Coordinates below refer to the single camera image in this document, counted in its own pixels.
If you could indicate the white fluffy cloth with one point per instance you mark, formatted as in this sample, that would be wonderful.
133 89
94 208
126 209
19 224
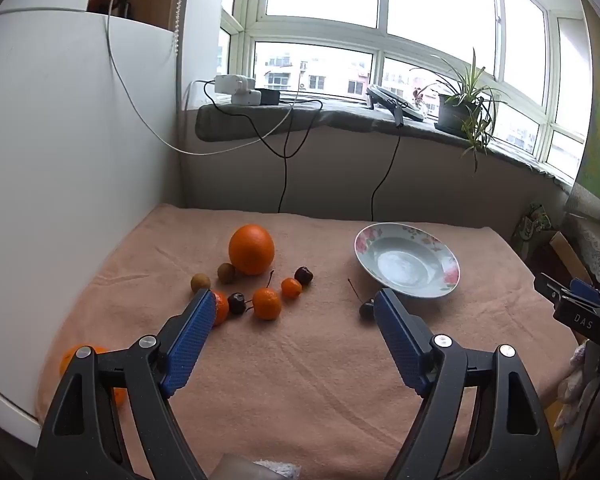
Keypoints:
575 385

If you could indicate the green snack bag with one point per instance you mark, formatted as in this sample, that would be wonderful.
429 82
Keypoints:
535 222

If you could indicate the cardboard box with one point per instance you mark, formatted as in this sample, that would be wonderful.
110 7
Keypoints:
562 250

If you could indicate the big tangerine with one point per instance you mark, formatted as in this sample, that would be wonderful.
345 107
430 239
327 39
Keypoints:
266 305

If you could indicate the large spotted orange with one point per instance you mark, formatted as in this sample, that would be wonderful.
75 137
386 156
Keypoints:
65 357

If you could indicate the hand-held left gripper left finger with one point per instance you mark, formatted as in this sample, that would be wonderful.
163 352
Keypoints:
190 345

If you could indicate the white foam fruit net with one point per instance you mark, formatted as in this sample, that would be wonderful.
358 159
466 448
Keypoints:
277 471

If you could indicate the dark cherry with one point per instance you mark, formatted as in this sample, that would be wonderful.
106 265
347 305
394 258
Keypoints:
236 303
366 309
303 275

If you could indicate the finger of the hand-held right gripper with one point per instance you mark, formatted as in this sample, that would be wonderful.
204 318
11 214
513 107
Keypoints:
550 287
587 291

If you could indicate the black power adapter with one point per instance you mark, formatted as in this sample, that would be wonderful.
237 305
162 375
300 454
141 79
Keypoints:
269 96

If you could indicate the medium tangerine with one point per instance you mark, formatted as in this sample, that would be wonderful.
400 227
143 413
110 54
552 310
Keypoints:
222 307

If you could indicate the floral white bowl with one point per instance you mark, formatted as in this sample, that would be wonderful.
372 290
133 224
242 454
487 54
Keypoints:
405 265

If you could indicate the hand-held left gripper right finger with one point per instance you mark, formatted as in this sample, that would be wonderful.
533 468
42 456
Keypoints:
400 345

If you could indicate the potted spider plant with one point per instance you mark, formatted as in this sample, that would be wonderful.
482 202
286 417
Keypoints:
452 110

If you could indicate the small tangerine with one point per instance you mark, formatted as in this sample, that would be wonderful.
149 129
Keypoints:
291 288

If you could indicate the brown longan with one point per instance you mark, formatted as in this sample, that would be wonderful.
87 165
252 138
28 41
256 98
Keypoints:
226 270
200 282

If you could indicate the grey windowsill cloth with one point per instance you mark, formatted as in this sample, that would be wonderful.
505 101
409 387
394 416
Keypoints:
230 122

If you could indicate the large smooth orange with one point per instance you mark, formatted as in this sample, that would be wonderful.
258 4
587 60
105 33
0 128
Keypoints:
251 249

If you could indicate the white board panel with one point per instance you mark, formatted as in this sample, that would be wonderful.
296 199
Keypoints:
55 160

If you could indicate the white power strip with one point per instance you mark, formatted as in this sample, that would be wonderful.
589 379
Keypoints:
235 85

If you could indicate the pink towel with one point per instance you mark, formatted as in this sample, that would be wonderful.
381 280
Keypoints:
305 360

